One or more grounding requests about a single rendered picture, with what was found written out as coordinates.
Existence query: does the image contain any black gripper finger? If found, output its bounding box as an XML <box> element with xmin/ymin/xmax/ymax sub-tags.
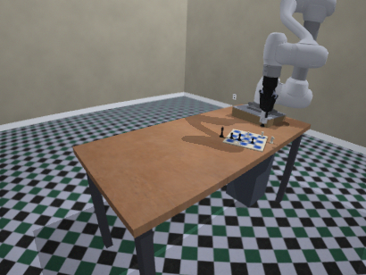
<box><xmin>259</xmin><ymin>89</ymin><xmax>266</xmax><ymax>122</ymax></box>
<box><xmin>262</xmin><ymin>90</ymin><xmax>278</xmax><ymax>124</ymax></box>

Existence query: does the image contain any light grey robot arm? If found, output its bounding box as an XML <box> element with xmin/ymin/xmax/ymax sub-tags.
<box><xmin>262</xmin><ymin>0</ymin><xmax>337</xmax><ymax>108</ymax></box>

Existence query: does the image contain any blue and white chessboard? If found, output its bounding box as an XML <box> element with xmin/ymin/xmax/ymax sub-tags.
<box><xmin>222</xmin><ymin>129</ymin><xmax>267</xmax><ymax>152</ymax></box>

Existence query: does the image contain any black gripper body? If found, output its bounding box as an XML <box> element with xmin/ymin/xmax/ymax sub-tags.
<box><xmin>262</xmin><ymin>76</ymin><xmax>279</xmax><ymax>97</ymax></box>

